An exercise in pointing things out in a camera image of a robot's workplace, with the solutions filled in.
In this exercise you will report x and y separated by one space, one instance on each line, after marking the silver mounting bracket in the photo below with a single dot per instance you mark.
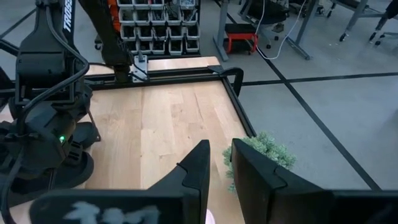
140 67

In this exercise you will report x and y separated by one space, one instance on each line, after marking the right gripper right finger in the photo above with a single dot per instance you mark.
258 186

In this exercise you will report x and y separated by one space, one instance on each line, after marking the black clamp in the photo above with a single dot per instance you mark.
230 72

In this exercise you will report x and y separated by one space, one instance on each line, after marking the storage bin rack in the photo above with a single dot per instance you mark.
161 28

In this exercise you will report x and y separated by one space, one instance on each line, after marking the pink slide sandal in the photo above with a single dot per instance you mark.
210 219

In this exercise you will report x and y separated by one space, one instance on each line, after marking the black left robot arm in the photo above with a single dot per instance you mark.
112 46

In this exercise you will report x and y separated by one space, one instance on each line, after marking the black aluminium table frame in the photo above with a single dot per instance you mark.
186 77

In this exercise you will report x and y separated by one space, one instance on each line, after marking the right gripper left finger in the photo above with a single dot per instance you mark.
196 174

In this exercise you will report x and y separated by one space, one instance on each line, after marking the black office chair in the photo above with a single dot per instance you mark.
264 12

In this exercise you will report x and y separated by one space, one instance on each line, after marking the grey desk leg with caster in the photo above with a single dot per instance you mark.
354 20

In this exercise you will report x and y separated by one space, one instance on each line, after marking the green artificial plant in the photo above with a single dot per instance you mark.
273 152

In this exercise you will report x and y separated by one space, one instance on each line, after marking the red step stool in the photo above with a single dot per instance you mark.
241 36

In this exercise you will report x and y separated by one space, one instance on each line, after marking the black slide sandal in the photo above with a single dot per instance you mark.
85 133
77 171

